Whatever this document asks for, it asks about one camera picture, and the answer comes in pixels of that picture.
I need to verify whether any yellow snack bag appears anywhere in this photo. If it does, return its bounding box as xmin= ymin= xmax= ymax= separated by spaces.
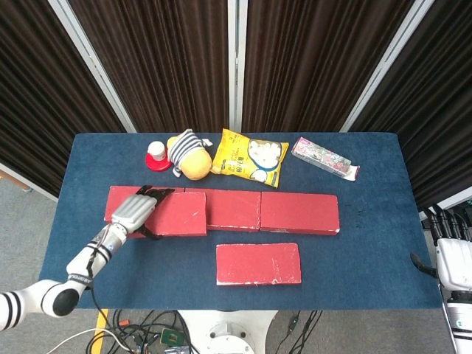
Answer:
xmin=210 ymin=128 xmax=290 ymax=189

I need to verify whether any white partition foot bar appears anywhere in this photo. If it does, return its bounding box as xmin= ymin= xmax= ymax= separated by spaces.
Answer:
xmin=0 ymin=162 xmax=58 ymax=202
xmin=418 ymin=186 xmax=472 ymax=222

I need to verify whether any yellow floor tape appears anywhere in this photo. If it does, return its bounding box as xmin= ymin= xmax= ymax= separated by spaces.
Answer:
xmin=87 ymin=308 xmax=110 ymax=354

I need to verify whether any pink candy box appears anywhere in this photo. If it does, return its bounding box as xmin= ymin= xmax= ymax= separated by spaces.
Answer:
xmin=291 ymin=136 xmax=361 ymax=182

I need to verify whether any blue table cloth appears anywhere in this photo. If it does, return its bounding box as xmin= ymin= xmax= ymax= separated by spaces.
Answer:
xmin=38 ymin=131 xmax=443 ymax=310

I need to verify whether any small white jar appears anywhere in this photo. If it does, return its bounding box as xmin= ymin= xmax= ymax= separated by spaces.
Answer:
xmin=147 ymin=142 xmax=167 ymax=162

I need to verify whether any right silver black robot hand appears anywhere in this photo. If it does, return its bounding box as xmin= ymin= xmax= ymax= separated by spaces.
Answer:
xmin=410 ymin=206 xmax=472 ymax=292

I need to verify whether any dark brown corrugated partition panel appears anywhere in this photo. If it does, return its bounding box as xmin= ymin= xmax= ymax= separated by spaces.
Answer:
xmin=68 ymin=0 xmax=230 ymax=133
xmin=348 ymin=0 xmax=472 ymax=211
xmin=0 ymin=0 xmax=128 ymax=198
xmin=241 ymin=0 xmax=416 ymax=133

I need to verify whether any green circuit board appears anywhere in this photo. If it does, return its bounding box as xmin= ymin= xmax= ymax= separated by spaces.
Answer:
xmin=160 ymin=327 xmax=184 ymax=346

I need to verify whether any white floor cable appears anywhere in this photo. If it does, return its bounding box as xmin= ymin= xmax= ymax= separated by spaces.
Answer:
xmin=46 ymin=327 xmax=136 ymax=354

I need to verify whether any yellow plush toy striped shirt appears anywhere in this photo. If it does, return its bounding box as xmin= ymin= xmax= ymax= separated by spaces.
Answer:
xmin=166 ymin=128 xmax=214 ymax=181

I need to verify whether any red and white cup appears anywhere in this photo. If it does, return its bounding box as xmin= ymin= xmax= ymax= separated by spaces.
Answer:
xmin=145 ymin=152 xmax=173 ymax=173

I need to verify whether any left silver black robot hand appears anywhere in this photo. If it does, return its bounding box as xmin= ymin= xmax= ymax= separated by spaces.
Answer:
xmin=110 ymin=185 xmax=176 ymax=240

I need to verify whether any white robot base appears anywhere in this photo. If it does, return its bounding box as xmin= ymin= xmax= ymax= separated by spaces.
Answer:
xmin=178 ymin=308 xmax=277 ymax=354

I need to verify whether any black floor cable tangle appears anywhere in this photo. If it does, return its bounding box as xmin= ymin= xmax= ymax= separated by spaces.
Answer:
xmin=86 ymin=308 xmax=196 ymax=354

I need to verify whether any white partition post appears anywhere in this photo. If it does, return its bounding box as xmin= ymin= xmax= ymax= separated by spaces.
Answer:
xmin=339 ymin=0 xmax=436 ymax=133
xmin=47 ymin=0 xmax=137 ymax=133
xmin=227 ymin=0 xmax=244 ymax=133

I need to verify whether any red brick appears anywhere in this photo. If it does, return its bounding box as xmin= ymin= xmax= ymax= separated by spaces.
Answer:
xmin=184 ymin=188 xmax=263 ymax=232
xmin=260 ymin=191 xmax=341 ymax=236
xmin=142 ymin=190 xmax=208 ymax=237
xmin=215 ymin=242 xmax=302 ymax=287
xmin=104 ymin=186 xmax=185 ymax=240

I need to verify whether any black cable with green light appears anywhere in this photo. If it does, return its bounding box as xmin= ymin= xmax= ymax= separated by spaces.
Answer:
xmin=283 ymin=309 xmax=324 ymax=354

